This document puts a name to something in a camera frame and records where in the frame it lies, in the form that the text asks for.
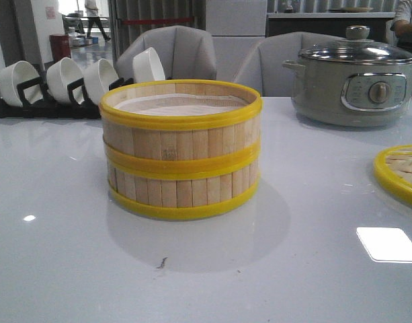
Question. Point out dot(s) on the bamboo steamer tier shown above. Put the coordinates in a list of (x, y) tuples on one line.
[(184, 199), (181, 144)]

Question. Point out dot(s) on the woven bamboo steamer lid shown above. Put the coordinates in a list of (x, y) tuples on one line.
[(393, 171)]

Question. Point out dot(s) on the grey chair left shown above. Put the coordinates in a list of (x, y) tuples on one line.
[(185, 53)]

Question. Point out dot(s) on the white bowl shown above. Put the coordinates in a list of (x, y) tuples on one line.
[(147, 66), (97, 79), (13, 75), (59, 75)]

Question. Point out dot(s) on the white cabinet column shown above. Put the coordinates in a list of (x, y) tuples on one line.
[(235, 27)]

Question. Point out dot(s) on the grey electric cooking pot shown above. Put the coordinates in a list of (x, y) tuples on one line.
[(350, 94)]

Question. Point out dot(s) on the red barrier belt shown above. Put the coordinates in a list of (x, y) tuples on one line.
[(163, 21)]

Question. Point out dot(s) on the dark counter with white top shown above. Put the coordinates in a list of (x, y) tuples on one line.
[(327, 23)]

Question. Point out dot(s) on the red bin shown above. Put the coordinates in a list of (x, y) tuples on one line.
[(60, 48)]

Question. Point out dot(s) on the glass pot lid with knob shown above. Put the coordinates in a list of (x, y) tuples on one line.
[(357, 48)]

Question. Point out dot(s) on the walking person in background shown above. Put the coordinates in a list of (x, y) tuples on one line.
[(93, 18)]

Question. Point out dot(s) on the white bowl far left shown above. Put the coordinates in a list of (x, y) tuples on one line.
[(13, 75)]

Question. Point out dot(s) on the shallow plate on counter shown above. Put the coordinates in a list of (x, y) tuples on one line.
[(350, 10)]

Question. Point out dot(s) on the seated person at right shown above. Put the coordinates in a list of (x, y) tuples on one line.
[(402, 24)]

